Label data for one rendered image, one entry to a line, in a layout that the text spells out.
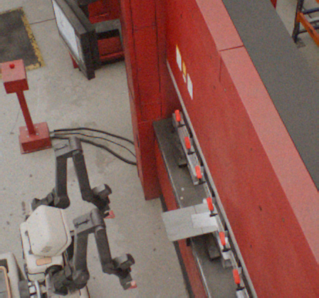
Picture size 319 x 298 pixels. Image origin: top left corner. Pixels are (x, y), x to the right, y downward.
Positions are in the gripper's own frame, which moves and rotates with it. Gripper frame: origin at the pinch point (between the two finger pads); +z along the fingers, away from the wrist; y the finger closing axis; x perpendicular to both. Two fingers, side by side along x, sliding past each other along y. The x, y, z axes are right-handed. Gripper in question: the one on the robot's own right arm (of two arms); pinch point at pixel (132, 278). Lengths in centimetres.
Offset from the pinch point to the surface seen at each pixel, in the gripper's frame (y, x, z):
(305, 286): -74, -86, -76
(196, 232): 14.3, -35.4, 17.5
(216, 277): -7.6, -32.5, 30.1
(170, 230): 20.0, -24.0, 11.8
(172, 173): 63, -32, 30
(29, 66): 278, 65, 77
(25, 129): 196, 75, 60
